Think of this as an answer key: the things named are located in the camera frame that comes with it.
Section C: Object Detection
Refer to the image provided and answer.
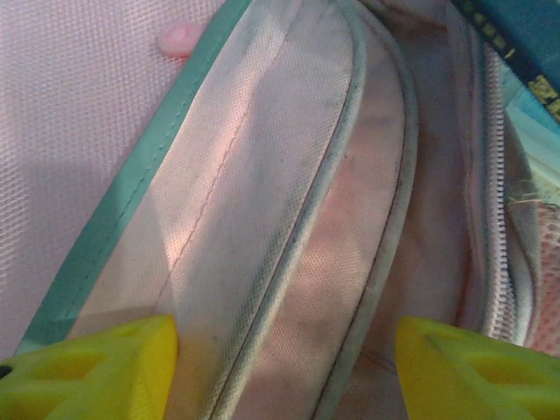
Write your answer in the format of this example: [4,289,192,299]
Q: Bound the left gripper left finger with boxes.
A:
[0,313,179,420]

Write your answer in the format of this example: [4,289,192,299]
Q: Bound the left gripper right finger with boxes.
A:
[395,315,560,420]

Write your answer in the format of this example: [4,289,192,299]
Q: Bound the pink school backpack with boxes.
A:
[0,0,560,420]

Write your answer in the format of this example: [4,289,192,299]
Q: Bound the thick dark blue book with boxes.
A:
[454,0,560,176]

